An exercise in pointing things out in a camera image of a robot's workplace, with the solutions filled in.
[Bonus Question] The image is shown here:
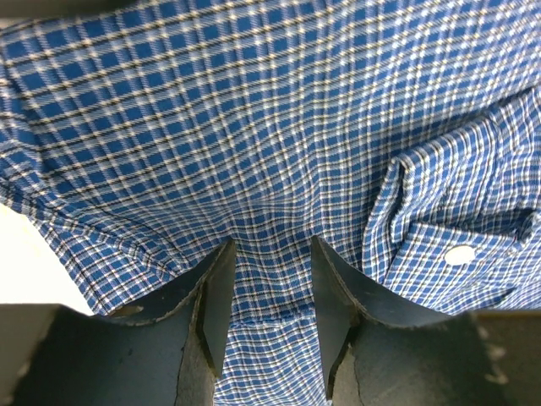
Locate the blue checkered long sleeve shirt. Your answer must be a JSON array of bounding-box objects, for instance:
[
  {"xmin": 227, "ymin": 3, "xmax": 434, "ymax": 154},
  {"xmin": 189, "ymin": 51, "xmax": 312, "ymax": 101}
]
[{"xmin": 1, "ymin": 1, "xmax": 540, "ymax": 405}]

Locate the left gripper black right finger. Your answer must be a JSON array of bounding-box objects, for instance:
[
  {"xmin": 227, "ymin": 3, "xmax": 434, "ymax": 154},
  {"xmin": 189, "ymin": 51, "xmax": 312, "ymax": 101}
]
[{"xmin": 311, "ymin": 237, "xmax": 540, "ymax": 405}]

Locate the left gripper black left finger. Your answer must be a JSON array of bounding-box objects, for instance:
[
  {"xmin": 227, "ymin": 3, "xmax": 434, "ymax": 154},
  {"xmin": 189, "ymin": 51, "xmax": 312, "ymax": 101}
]
[{"xmin": 1, "ymin": 240, "xmax": 236, "ymax": 405}]

